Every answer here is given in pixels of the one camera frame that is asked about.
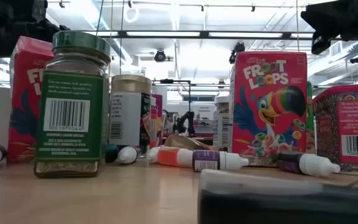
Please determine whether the red Froot Loops cereal box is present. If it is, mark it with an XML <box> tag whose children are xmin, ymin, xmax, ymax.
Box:
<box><xmin>230</xmin><ymin>51</ymin><xmax>309</xmax><ymax>167</ymax></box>
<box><xmin>7</xmin><ymin>35</ymin><xmax>55</xmax><ymax>164</ymax></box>

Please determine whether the glass spice jar green lid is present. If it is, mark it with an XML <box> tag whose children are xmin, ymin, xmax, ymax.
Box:
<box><xmin>33</xmin><ymin>30</ymin><xmax>112</xmax><ymax>179</ymax></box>

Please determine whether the red smoked paprika tin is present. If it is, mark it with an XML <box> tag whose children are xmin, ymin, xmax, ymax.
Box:
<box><xmin>312</xmin><ymin>83</ymin><xmax>358</xmax><ymax>175</ymax></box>

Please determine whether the spice jar gold lid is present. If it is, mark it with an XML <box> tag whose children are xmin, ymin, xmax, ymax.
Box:
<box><xmin>108</xmin><ymin>73</ymin><xmax>153</xmax><ymax>156</ymax></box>

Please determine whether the pink cereal box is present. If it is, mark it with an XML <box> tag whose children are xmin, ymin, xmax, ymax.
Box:
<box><xmin>152</xmin><ymin>93</ymin><xmax>164</xmax><ymax>147</ymax></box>

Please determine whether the spice jar white lid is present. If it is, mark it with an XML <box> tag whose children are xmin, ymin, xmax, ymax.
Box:
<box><xmin>213</xmin><ymin>95</ymin><xmax>234</xmax><ymax>149</ymax></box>

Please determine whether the dark dropper bottle white cap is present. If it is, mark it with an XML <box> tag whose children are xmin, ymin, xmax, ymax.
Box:
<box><xmin>277</xmin><ymin>152</ymin><xmax>341</xmax><ymax>178</ymax></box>

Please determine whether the red label dropper bottle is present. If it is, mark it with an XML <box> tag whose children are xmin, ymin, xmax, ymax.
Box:
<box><xmin>147</xmin><ymin>146</ymin><xmax>161</xmax><ymax>164</ymax></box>
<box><xmin>117</xmin><ymin>146</ymin><xmax>141</xmax><ymax>165</ymax></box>

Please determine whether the purple label dropper bottle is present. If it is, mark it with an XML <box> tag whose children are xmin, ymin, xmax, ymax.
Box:
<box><xmin>192</xmin><ymin>149</ymin><xmax>250</xmax><ymax>172</ymax></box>

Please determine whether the orange brown snack packet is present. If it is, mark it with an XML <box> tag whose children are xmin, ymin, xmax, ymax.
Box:
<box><xmin>165</xmin><ymin>133</ymin><xmax>213</xmax><ymax>152</ymax></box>

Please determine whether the white ceiling vent box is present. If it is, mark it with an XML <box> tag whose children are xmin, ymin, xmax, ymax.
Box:
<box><xmin>329</xmin><ymin>40</ymin><xmax>343</xmax><ymax>57</ymax></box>

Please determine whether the overhead rig light bar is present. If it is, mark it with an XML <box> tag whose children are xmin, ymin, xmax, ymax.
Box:
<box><xmin>70</xmin><ymin>30</ymin><xmax>315</xmax><ymax>40</ymax></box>

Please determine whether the orange dropper bottle white cap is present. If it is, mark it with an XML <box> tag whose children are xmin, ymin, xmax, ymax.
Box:
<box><xmin>155</xmin><ymin>146</ymin><xmax>195</xmax><ymax>169</ymax></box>

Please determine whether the dark tube red cap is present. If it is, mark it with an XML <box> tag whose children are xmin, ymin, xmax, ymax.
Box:
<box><xmin>197</xmin><ymin>169</ymin><xmax>358</xmax><ymax>224</ymax></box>

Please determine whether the white hanging ring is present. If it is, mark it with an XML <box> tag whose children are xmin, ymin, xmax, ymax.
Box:
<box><xmin>123</xmin><ymin>6</ymin><xmax>140</xmax><ymax>23</ymax></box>

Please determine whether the black ceiling camera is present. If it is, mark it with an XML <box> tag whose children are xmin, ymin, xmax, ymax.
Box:
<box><xmin>228</xmin><ymin>42</ymin><xmax>246</xmax><ymax>65</ymax></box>

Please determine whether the black overhead camera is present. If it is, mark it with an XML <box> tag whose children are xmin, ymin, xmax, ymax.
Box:
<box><xmin>154</xmin><ymin>49</ymin><xmax>167</xmax><ymax>63</ymax></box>

